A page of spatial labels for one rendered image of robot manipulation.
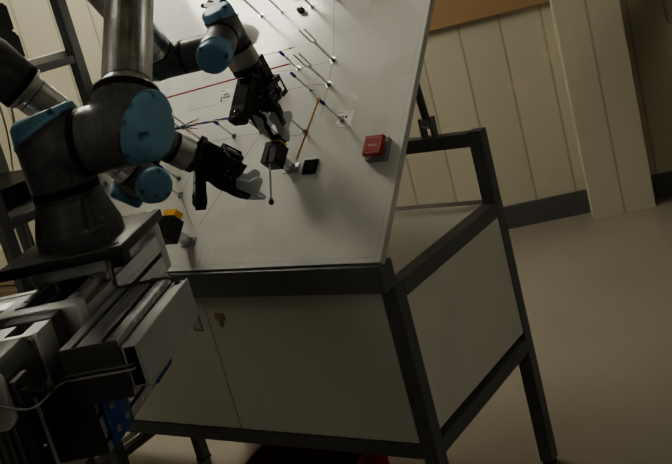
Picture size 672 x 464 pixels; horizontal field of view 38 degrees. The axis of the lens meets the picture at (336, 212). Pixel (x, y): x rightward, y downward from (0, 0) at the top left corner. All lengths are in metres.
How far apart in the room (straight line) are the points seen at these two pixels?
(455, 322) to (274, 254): 0.47
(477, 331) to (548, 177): 2.61
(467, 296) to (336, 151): 0.49
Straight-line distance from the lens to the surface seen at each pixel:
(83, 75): 3.15
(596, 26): 4.77
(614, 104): 4.83
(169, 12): 3.08
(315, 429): 2.48
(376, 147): 2.20
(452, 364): 2.37
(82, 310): 1.52
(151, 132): 1.58
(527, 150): 4.97
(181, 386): 2.71
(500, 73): 4.90
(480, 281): 2.50
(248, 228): 2.37
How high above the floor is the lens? 1.50
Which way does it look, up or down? 14 degrees down
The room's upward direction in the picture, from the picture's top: 15 degrees counter-clockwise
